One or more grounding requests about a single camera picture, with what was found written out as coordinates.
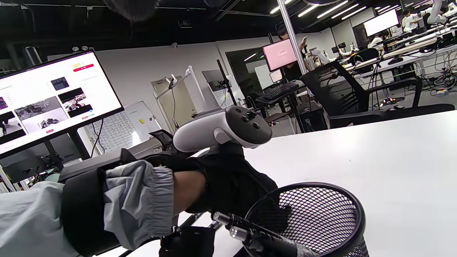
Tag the person's left hand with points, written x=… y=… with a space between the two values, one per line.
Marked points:
x=232 y=185

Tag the person's right hand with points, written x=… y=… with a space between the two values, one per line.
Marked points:
x=132 y=9

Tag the black click pen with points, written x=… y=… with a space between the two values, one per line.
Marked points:
x=221 y=218
x=238 y=233

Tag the black mesh pen holder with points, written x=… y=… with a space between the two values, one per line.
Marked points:
x=321 y=217

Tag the person's left forearm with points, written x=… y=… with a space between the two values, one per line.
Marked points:
x=142 y=200

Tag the grey left hand controller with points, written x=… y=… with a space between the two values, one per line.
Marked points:
x=214 y=132

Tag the small black office chair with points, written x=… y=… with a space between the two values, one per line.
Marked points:
x=164 y=137

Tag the black computer tower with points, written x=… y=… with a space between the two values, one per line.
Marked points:
x=314 y=119

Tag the black keyboard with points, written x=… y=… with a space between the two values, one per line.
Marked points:
x=282 y=91

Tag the black monitor on pole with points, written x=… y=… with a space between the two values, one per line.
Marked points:
x=214 y=78

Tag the white grid board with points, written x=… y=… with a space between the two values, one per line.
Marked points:
x=262 y=76

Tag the large white screen monitor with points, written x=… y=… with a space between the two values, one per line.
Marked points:
x=53 y=96

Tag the white whiteboard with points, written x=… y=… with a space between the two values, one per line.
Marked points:
x=117 y=132

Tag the black mesh office chair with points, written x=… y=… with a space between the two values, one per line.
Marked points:
x=332 y=92

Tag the pink screen monitor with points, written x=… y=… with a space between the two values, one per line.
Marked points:
x=280 y=55

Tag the black monitor stand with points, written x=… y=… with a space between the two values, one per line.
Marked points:
x=76 y=142

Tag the long white desk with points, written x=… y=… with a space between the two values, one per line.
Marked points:
x=410 y=59

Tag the bright white monitor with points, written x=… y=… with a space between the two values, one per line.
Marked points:
x=380 y=23

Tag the silver aluminium post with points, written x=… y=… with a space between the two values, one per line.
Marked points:
x=291 y=32

